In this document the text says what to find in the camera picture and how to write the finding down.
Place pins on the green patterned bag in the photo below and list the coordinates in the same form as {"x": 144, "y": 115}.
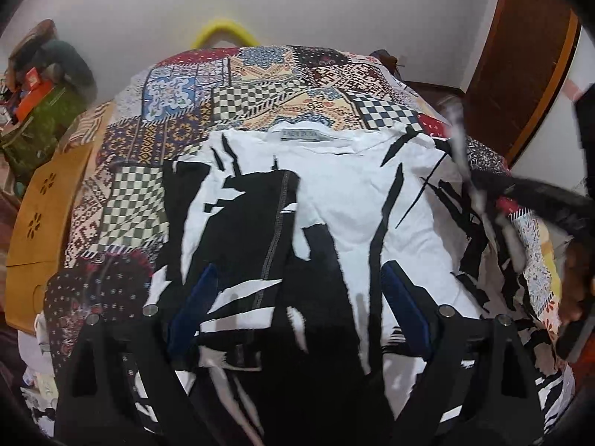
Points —
{"x": 42, "y": 125}

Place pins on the dark grey cloth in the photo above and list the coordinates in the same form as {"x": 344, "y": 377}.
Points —
{"x": 72, "y": 62}

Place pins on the peach striped bed sheet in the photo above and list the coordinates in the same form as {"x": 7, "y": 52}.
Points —
{"x": 88, "y": 125}

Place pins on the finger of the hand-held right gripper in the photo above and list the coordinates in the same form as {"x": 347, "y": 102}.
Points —
{"x": 504, "y": 241}
{"x": 462, "y": 148}

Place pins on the orange box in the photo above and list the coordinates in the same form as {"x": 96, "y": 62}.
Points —
{"x": 35, "y": 93}

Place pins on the wooden lap table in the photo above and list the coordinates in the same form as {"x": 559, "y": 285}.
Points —
{"x": 44, "y": 213}

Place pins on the brown wooden door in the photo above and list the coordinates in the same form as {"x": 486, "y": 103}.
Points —
{"x": 520, "y": 55}

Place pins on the dark brown cloth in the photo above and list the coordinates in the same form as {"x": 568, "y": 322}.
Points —
{"x": 385, "y": 60}

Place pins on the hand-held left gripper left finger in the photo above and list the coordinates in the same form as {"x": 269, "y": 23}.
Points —
{"x": 188, "y": 311}

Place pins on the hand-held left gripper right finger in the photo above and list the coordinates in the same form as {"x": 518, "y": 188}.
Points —
{"x": 411, "y": 311}

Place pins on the white plastic bag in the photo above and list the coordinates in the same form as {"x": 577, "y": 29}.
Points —
{"x": 39, "y": 357}

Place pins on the brown woven hat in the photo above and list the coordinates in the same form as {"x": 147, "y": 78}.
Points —
{"x": 30, "y": 42}

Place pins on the yellow hoop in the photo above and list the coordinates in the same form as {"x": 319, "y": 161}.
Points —
{"x": 223, "y": 28}

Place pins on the person's right hand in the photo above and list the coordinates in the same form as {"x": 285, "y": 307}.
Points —
{"x": 576, "y": 278}

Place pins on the patchwork patterned blanket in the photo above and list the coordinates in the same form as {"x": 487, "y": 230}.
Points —
{"x": 260, "y": 97}

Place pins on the white black print t-shirt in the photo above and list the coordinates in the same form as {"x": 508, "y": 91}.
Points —
{"x": 344, "y": 181}

